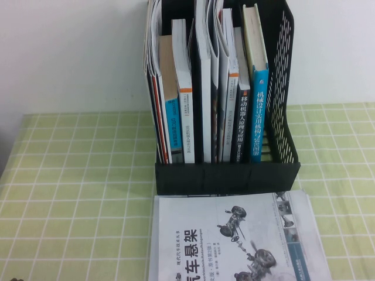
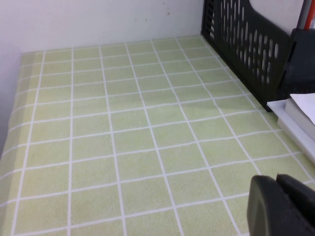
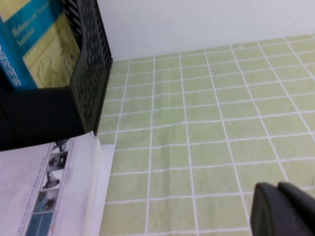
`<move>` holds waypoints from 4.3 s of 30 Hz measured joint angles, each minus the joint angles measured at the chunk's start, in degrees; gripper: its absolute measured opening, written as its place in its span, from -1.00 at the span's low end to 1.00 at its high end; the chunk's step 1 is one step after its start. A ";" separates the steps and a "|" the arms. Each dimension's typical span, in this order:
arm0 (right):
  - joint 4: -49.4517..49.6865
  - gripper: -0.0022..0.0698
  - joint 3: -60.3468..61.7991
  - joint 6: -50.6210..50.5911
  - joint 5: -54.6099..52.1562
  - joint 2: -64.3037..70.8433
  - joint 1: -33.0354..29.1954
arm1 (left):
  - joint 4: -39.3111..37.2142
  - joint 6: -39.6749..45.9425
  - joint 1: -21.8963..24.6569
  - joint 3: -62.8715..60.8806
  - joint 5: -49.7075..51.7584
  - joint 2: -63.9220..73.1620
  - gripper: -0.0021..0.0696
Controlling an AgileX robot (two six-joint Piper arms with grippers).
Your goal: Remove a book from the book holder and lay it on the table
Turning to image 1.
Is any black mobile robot book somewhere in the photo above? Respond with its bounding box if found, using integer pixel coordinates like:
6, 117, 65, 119
230, 26, 251, 164

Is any grey car suspension book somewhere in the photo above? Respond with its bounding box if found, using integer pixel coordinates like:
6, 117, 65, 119
148, 189, 330, 281

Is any pale green hardcover blue spine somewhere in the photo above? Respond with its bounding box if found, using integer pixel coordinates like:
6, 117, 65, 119
241, 4, 270, 163

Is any green checkered tablecloth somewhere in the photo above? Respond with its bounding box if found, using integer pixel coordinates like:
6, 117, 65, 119
0, 102, 375, 281

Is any black plastic book holder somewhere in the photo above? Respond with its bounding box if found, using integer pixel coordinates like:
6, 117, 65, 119
142, 0, 302, 196

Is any tan-paged book blue spine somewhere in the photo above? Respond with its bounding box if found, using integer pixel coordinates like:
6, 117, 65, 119
158, 35, 182, 163

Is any white book orange band spine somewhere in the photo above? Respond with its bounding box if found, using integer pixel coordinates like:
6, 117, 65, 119
220, 8, 240, 162
171, 19, 195, 164

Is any thin magazine black spine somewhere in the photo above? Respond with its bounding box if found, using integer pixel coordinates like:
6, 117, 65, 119
143, 0, 161, 160

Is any thin magazine orange spine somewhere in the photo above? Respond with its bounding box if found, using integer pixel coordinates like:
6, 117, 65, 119
149, 0, 173, 164

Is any large white softcover book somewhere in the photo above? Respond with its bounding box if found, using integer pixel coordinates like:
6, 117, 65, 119
195, 0, 212, 163

